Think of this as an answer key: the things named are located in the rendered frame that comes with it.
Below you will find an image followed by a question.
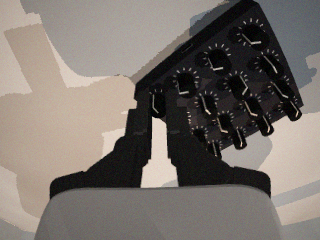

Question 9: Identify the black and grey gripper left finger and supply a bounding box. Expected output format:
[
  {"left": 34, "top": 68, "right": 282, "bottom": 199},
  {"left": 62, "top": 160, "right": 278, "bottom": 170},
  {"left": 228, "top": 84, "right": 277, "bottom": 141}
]
[{"left": 50, "top": 90, "right": 152, "bottom": 199}]

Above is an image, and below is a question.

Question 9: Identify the black knob box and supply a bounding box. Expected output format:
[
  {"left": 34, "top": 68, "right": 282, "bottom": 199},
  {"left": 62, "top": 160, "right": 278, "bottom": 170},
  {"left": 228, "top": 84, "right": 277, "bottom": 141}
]
[{"left": 134, "top": 0, "right": 304, "bottom": 159}]

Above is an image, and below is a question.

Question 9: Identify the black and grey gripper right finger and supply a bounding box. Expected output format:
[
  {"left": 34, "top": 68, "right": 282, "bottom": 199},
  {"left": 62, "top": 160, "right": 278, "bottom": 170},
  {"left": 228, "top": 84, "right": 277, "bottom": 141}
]
[{"left": 165, "top": 89, "right": 271, "bottom": 199}]

